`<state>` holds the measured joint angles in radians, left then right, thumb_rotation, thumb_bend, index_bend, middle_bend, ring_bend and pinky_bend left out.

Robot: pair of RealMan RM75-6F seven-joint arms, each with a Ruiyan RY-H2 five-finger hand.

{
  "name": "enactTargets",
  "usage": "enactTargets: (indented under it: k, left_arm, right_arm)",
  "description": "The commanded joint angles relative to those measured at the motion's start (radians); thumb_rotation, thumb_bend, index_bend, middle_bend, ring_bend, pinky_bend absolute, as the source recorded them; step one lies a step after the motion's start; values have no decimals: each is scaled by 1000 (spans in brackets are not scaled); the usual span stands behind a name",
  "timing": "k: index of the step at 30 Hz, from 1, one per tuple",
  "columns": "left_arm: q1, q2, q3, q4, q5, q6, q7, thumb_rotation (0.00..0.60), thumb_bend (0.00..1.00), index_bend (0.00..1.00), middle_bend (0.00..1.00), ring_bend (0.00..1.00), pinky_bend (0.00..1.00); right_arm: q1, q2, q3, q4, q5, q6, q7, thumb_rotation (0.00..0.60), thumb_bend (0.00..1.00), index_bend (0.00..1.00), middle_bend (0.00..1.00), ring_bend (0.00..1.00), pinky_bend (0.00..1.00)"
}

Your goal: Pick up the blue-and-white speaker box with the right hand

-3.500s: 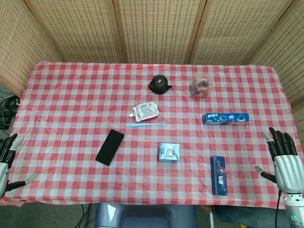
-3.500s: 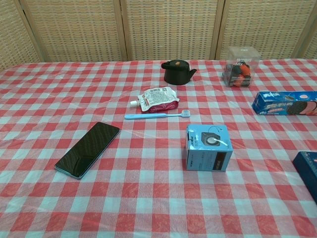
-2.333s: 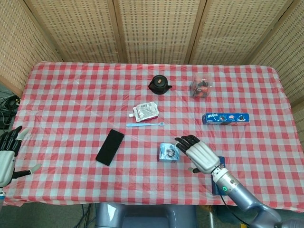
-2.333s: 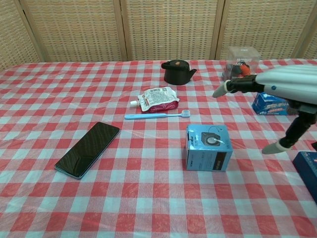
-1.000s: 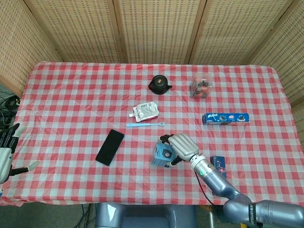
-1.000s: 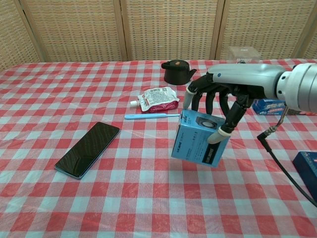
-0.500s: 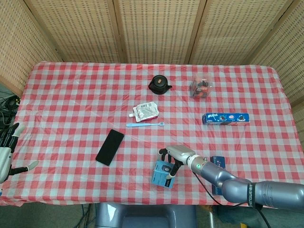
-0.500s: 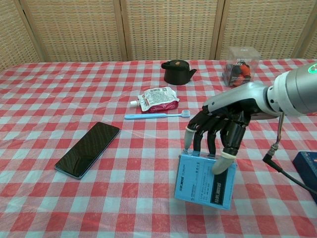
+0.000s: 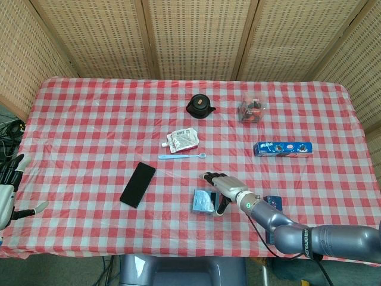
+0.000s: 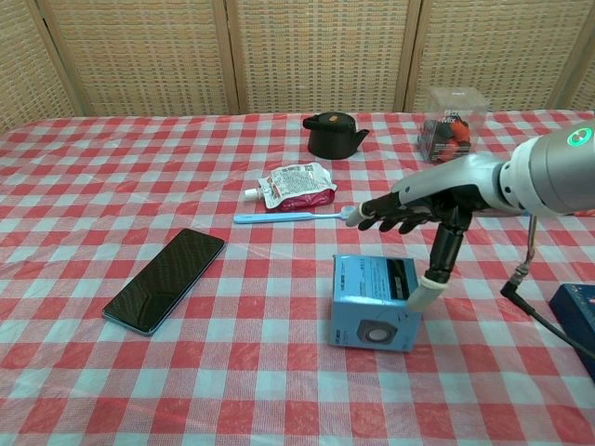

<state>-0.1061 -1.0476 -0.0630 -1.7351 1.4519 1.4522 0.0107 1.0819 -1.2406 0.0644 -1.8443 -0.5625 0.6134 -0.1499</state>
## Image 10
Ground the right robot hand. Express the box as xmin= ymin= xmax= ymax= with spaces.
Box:
xmin=345 ymin=153 xmax=506 ymax=311

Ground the small light blue speaker box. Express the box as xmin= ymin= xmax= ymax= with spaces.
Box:
xmin=328 ymin=254 xmax=425 ymax=353

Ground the clear plastic capsule box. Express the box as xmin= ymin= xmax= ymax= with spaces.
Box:
xmin=415 ymin=86 xmax=491 ymax=165

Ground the dark blue box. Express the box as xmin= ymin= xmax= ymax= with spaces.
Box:
xmin=549 ymin=282 xmax=595 ymax=368

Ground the black teapot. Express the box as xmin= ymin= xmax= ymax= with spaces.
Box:
xmin=302 ymin=111 xmax=371 ymax=160

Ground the red white spout pouch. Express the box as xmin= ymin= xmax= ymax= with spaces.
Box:
xmin=244 ymin=163 xmax=338 ymax=212

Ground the light blue toothbrush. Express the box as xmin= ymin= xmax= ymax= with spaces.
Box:
xmin=232 ymin=205 xmax=358 ymax=225

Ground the woven folding screen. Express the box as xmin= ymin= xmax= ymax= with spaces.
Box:
xmin=0 ymin=0 xmax=595 ymax=135

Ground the red white checkered tablecloth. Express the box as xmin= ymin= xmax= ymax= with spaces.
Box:
xmin=0 ymin=109 xmax=595 ymax=446

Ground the black smartphone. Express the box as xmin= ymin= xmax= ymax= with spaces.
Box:
xmin=101 ymin=228 xmax=227 ymax=336

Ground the black cable with plug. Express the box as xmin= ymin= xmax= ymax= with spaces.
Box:
xmin=499 ymin=214 xmax=595 ymax=363

